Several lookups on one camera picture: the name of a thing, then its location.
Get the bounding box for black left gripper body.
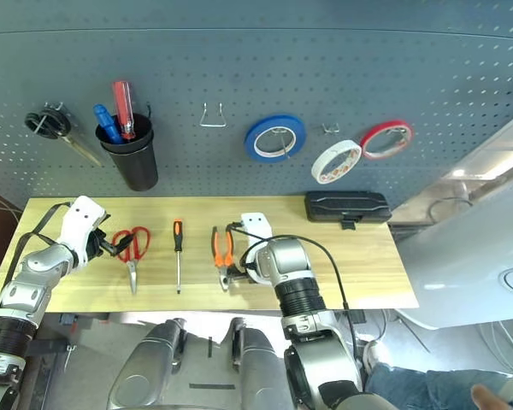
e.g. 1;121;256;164
85;228;107;260

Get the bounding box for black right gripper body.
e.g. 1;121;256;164
238;254;258;278

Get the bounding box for orange handled pliers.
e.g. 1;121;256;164
210;225;237;293

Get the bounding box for red handled scissors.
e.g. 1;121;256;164
110;225;152;296

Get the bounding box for orange black screwdriver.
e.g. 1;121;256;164
172;218;185;296

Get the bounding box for white tape roll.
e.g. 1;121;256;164
310;138;363;185

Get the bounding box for grey pegboard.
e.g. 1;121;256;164
0;0;513;211

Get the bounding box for bystander hand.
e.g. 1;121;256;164
469;383;513;410

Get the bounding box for black plastic cup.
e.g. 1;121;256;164
94;112;160;192

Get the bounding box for grey robot right leg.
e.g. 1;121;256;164
227;316;297;410

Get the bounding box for grey robot leg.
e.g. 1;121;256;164
227;316;297;410
106;317;187;410

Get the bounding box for black tool case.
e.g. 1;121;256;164
304;190;393;232

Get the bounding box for blue tape roll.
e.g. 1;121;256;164
244;112;308;163

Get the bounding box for grey robot left leg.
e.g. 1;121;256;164
106;317;187;410

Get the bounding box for white mesh shoe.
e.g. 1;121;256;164
363;339;384;365

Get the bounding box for red tape roll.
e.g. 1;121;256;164
359;119;415;161

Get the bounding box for bystander blue jeans leg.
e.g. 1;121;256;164
364;361;513;410

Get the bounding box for white cabinet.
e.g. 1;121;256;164
386;78;513;331

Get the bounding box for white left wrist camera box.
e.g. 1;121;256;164
59;195;109;271

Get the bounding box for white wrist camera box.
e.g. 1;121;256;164
239;211;275;286
59;195;109;271

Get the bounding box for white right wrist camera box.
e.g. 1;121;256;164
239;211;275;286

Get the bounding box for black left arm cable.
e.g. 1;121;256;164
5;202;76;292

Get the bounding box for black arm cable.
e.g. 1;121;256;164
5;202;76;292
226;220;365;365

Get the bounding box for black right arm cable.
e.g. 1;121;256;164
226;220;365;365

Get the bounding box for blue handled screwdriver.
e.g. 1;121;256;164
92;103;122;144

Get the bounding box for grey cable bundle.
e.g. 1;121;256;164
0;193;25;224

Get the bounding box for black handled scissors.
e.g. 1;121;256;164
23;102;104;169

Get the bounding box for clear red handled screwdriver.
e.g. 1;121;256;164
111;80;137;142

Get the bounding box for wire loop pliers hook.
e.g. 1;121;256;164
198;102;228;129

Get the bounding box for white floor cables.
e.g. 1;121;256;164
474;317;513;375

